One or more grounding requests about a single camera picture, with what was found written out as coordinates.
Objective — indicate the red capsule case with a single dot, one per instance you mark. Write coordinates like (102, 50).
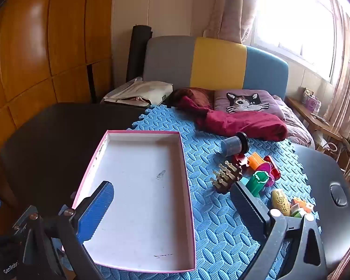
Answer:
(275, 172)

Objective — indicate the orange toy blocks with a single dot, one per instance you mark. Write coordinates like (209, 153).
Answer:
(304, 207)

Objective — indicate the yellow oval case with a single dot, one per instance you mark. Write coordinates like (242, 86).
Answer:
(280, 201)

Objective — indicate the green toy mould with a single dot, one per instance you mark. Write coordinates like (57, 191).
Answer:
(256, 183)

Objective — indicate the white green toy box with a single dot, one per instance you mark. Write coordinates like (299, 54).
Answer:
(296, 211)

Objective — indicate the maroon pillow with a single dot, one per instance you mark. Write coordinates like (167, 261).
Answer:
(198, 94)

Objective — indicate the grey yellow blue headboard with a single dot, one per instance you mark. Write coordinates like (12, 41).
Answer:
(218, 64)

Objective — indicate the wooden wardrobe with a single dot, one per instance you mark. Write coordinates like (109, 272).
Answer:
(46, 49)

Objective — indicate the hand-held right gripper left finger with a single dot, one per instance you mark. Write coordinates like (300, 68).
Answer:
(96, 213)

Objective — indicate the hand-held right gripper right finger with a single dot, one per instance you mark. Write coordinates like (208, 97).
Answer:
(250, 207)

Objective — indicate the maroon blanket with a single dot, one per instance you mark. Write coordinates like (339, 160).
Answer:
(245, 124)

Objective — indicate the window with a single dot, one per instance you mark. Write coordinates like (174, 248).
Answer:
(294, 17)

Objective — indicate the blue foam puzzle mat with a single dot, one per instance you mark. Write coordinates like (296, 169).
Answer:
(210, 210)

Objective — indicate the red toy piece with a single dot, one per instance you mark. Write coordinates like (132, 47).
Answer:
(239, 160)

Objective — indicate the pink patterned curtain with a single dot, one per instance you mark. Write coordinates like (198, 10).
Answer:
(347, 78)
(230, 8)

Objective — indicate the pink bed quilt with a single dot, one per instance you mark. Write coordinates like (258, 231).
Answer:
(294, 125)

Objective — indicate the white tote bag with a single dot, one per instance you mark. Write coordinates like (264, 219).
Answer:
(145, 92)

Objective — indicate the pink cardboard box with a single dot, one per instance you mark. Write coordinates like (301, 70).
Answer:
(140, 180)

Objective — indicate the purple cat pillow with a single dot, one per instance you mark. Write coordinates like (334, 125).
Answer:
(245, 102)

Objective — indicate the purple toy cup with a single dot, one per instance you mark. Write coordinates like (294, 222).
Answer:
(264, 170)

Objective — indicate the black rolled mat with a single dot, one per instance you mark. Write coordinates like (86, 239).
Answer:
(138, 52)

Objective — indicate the purple gift box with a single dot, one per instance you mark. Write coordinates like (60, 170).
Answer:
(312, 102)

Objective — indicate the brown wooden peg brush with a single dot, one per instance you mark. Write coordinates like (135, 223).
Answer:
(226, 178)

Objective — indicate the grey jar with black lid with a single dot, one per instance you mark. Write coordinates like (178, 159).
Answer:
(230, 145)

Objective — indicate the black oval table plug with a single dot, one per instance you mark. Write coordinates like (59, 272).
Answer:
(338, 195)

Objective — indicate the wooden side desk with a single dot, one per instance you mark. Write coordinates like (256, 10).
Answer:
(318, 122)

